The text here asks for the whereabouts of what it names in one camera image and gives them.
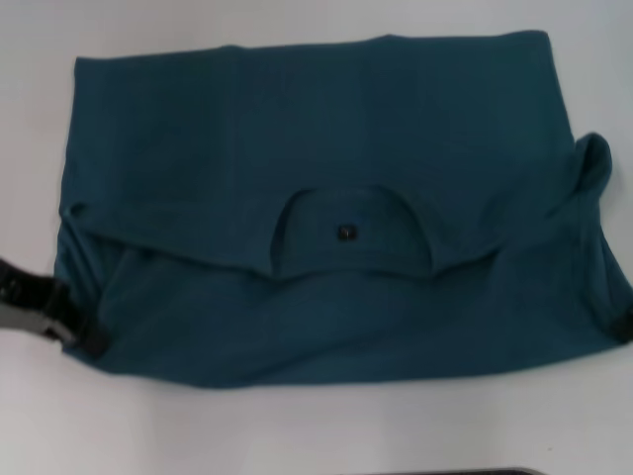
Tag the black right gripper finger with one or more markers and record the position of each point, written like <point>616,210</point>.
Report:
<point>625,326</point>

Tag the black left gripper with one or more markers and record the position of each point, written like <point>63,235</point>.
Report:
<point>25,292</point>

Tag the teal t-shirt with pink lettering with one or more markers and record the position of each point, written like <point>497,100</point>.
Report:
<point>316,148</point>

